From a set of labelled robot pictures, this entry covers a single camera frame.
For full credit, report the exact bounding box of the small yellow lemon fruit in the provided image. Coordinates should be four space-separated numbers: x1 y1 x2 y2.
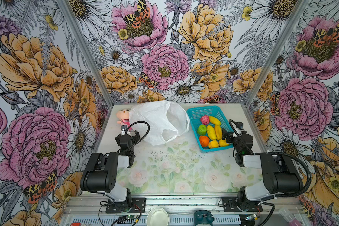
218 139 230 147

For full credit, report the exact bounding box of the right black corrugated cable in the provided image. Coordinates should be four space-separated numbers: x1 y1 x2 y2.
228 119 312 198

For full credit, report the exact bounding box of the pink plush doll toy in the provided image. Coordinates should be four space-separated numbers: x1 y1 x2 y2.
116 109 130 127

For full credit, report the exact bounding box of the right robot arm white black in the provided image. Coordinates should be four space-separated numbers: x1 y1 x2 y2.
219 130 305 212

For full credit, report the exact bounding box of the yellow banana fruit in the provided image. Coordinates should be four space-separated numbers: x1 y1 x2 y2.
209 116 222 126

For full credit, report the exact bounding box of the small yellow round fruit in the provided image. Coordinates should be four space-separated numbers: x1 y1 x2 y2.
208 140 219 149

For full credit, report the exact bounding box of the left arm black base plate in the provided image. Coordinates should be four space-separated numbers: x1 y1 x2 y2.
105 198 147 214

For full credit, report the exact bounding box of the yellow starfruit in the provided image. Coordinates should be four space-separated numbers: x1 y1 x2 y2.
207 125 217 140

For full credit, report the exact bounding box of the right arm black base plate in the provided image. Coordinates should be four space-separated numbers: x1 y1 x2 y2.
218 196 263 212

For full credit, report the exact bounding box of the green fruit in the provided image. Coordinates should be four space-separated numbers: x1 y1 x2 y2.
197 124 207 136

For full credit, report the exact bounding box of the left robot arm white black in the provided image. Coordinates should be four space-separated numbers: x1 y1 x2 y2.
80 131 140 205

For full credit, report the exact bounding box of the orange fruit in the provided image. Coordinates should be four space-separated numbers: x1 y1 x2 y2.
199 136 210 148

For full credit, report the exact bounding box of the yellow mango fruit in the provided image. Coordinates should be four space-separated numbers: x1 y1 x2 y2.
214 125 223 140

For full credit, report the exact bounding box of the pink object bottom right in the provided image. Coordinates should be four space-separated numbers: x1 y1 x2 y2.
278 208 302 226

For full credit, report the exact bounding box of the teal plastic mesh basket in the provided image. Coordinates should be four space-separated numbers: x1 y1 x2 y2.
186 106 233 153

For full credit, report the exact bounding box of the dark teal round container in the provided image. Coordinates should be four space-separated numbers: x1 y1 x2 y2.
194 210 214 226

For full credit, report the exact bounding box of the white round cup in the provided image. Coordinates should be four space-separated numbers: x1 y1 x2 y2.
146 207 170 226

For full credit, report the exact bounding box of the white translucent plastic bag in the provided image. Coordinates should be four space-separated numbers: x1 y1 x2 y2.
129 100 190 146

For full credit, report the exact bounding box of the pink red round fruit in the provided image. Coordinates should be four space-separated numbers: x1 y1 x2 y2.
200 115 210 125

